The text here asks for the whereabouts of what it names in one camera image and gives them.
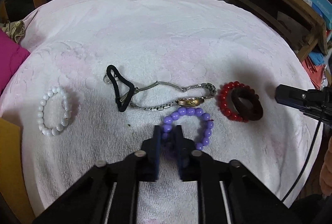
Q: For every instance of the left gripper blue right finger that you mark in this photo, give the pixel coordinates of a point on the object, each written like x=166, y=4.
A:
x=185, y=160

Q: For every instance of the silver gold wristwatch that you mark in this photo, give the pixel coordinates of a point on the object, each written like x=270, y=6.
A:
x=159, y=95

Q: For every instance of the person's right hand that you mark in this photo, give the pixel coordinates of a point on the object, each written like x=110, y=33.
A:
x=326, y=172

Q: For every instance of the black wide ring bangle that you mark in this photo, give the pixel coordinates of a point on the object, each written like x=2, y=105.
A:
x=247, y=104

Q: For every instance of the patterned beige cloth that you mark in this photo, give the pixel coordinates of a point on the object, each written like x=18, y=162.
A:
x=15, y=30

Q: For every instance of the wooden shelf table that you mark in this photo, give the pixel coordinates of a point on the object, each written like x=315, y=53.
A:
x=294, y=20

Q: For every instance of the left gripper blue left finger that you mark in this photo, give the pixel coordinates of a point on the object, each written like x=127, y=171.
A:
x=152, y=147

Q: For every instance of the magenta pillow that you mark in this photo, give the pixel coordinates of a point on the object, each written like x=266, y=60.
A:
x=12, y=56

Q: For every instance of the white textured blanket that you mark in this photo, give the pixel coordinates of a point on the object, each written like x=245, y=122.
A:
x=97, y=66

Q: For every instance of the orange cardboard tray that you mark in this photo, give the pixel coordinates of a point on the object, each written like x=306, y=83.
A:
x=13, y=189

